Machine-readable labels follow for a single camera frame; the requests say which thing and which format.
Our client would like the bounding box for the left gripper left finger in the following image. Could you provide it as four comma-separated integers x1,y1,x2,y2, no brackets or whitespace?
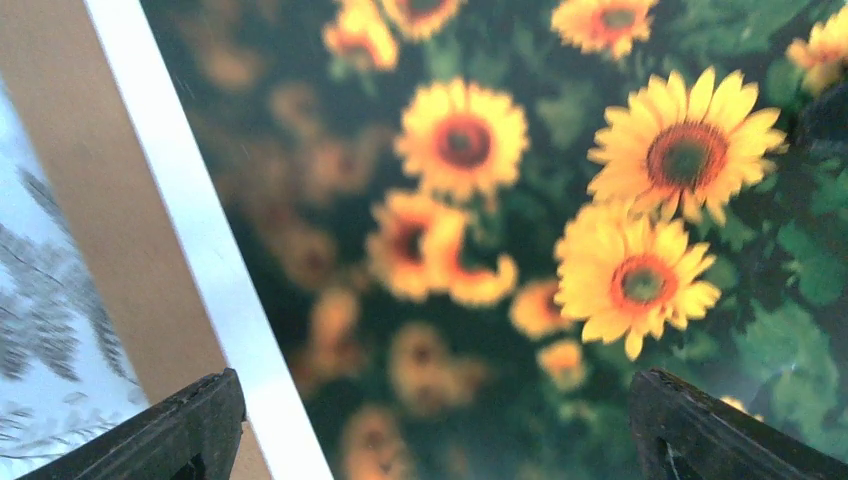
23,368,246,480

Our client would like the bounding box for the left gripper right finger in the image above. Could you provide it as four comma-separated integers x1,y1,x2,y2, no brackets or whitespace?
628,369,847,480

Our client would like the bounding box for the sunflower photo print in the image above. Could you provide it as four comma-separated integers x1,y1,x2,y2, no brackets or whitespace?
140,1,847,479

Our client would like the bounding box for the brown backing board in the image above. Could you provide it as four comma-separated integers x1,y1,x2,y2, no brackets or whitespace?
1,1,249,402

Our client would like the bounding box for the floral patterned table mat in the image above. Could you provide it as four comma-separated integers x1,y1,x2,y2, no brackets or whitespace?
1,94,149,479

